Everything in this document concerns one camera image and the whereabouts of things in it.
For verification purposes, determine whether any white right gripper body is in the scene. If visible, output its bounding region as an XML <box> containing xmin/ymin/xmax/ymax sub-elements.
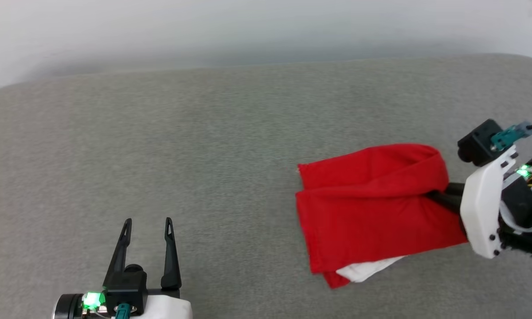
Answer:
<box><xmin>460</xmin><ymin>144</ymin><xmax>520</xmax><ymax>260</ymax></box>

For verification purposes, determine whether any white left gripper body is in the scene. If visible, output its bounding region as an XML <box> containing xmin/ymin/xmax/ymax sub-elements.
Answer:
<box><xmin>133</xmin><ymin>288</ymin><xmax>192</xmax><ymax>319</ymax></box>

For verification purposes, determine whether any red shirt with white sleeves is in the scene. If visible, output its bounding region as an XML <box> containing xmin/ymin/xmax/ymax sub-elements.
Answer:
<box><xmin>295</xmin><ymin>143</ymin><xmax>469</xmax><ymax>289</ymax></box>

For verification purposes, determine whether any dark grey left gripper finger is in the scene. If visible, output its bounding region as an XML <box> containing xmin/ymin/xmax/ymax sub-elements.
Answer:
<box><xmin>160</xmin><ymin>217</ymin><xmax>183</xmax><ymax>291</ymax></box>
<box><xmin>104</xmin><ymin>218</ymin><xmax>133</xmax><ymax>285</ymax></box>

